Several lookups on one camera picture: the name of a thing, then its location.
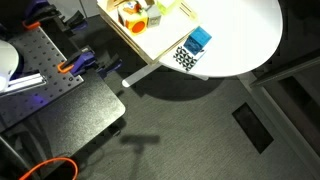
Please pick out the blue block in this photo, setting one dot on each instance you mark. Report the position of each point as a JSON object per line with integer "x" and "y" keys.
{"x": 197, "y": 40}

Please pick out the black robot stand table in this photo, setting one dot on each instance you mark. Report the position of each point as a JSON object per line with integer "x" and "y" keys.
{"x": 53, "y": 143}

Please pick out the wooden tray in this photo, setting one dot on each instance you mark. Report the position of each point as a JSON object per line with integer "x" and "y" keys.
{"x": 154, "y": 42}

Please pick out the grey cube block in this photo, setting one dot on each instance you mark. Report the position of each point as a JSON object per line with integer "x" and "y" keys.
{"x": 154, "y": 16}

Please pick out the orange white patterned cube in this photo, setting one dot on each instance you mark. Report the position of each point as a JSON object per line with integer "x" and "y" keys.
{"x": 132, "y": 16}

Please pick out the purple black clamp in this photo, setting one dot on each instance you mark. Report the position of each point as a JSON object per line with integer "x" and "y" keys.
{"x": 38, "y": 12}
{"x": 84, "y": 59}

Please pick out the lower purple black clamp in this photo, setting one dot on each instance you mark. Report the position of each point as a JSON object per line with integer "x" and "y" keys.
{"x": 84, "y": 59}

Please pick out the light green block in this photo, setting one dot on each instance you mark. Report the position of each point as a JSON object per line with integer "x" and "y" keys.
{"x": 165, "y": 6}

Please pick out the silver aluminium rail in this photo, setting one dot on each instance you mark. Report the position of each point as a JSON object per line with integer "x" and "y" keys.
{"x": 10, "y": 87}

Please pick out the white table base leg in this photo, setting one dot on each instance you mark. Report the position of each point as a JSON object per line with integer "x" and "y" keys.
{"x": 139, "y": 74}

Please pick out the black perforated breadboard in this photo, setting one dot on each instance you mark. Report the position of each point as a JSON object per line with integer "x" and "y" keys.
{"x": 41, "y": 51}

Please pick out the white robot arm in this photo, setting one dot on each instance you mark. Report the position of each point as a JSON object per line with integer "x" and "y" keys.
{"x": 9, "y": 61}

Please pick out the black white patterned card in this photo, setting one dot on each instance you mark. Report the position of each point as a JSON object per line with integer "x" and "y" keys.
{"x": 186, "y": 59}

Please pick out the round white table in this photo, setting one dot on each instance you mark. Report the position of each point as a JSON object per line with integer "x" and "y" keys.
{"x": 245, "y": 34}

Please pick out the upper purple black clamp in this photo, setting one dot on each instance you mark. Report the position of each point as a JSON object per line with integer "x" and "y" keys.
{"x": 38, "y": 12}

